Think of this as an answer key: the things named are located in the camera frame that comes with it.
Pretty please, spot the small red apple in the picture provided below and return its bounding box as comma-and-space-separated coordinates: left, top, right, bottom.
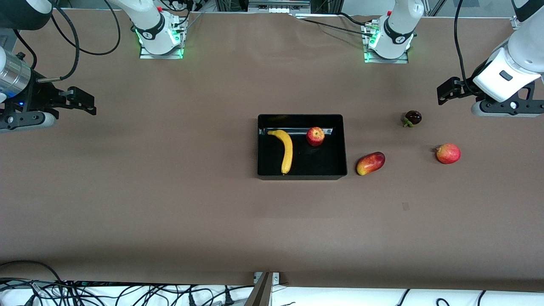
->
306, 127, 326, 147

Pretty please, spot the black plastic tray box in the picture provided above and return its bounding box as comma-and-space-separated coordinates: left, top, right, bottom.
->
257, 113, 348, 181

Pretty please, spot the yellow banana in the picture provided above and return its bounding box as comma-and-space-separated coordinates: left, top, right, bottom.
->
267, 130, 294, 175

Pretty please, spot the dark purple mangosteen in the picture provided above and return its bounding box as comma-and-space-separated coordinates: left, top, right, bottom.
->
402, 110, 422, 128

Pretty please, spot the red pomegranate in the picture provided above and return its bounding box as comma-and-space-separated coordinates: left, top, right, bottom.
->
435, 143, 462, 164

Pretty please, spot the red yellow mango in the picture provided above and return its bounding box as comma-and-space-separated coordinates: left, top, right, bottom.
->
356, 152, 386, 176

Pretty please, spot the brown table cover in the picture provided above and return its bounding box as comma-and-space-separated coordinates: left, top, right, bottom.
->
0, 8, 544, 292

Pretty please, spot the white power strip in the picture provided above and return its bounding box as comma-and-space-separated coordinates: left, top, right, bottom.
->
248, 0, 312, 14

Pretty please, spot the black right arm loop cable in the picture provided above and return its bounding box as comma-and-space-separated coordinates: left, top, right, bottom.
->
57, 0, 122, 56

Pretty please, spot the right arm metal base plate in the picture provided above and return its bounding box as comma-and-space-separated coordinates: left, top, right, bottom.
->
139, 19, 184, 59

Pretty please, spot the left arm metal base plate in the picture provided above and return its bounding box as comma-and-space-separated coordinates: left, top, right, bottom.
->
363, 21, 409, 64

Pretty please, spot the short black table cable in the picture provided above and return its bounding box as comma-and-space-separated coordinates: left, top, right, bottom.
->
338, 12, 368, 27

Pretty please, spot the long black table cable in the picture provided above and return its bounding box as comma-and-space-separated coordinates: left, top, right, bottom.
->
293, 16, 372, 38

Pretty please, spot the large looping black cable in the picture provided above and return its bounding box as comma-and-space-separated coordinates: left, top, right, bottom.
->
0, 260, 64, 283

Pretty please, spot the grey metal post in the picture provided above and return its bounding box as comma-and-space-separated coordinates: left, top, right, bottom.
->
244, 272, 273, 306

